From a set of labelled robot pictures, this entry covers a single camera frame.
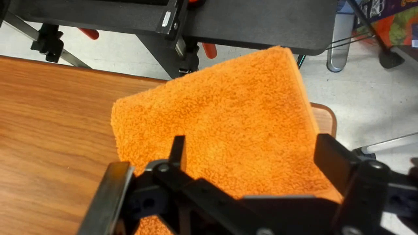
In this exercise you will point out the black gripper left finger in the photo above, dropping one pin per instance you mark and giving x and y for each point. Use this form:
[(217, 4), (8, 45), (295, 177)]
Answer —
[(123, 199)]

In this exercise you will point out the black orange bar clamp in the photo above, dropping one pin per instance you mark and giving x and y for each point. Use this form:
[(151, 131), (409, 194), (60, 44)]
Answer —
[(209, 48)]

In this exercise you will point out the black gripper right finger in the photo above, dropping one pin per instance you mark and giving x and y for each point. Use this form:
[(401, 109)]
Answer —
[(368, 189)]

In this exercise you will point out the orange towel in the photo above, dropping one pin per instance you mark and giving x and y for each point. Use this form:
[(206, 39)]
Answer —
[(247, 121)]

